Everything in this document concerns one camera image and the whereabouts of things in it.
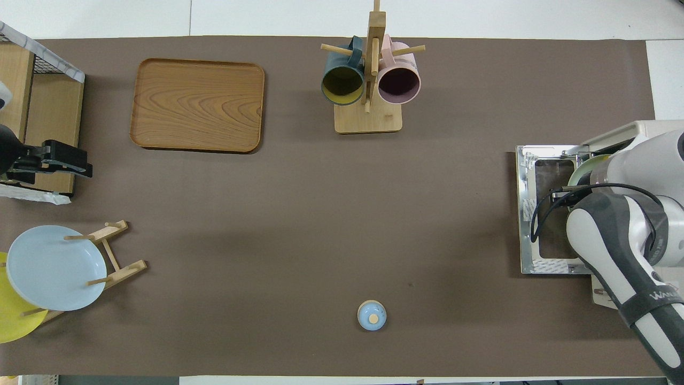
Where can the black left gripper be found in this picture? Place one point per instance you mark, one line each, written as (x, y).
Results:
(10, 152)

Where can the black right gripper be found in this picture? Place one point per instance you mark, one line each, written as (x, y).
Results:
(567, 197)

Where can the pale green plate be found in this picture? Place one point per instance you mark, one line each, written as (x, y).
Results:
(580, 171)

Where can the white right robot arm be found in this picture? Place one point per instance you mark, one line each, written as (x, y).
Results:
(614, 256)

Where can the white toaster oven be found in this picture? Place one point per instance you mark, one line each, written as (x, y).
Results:
(641, 131)

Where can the silver oven knob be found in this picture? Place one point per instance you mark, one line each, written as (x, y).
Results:
(601, 292)

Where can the white rounded object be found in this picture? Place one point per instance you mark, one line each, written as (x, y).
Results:
(3, 96)

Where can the light blue plate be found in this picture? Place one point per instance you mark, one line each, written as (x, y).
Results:
(53, 267)

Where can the wooden plate rack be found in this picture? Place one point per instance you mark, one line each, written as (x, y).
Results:
(125, 272)

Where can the wooden tray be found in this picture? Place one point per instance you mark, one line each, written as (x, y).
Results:
(197, 104)

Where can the yellow plate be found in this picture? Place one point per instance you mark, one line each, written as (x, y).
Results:
(13, 326)

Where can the pink mug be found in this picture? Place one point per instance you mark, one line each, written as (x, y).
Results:
(398, 85)

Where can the brown table mat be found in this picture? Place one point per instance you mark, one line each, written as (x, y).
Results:
(267, 214)

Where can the wooden mug rack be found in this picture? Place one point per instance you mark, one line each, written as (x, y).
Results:
(368, 120)

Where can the dark teal mug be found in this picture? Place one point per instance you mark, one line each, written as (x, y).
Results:
(342, 85)

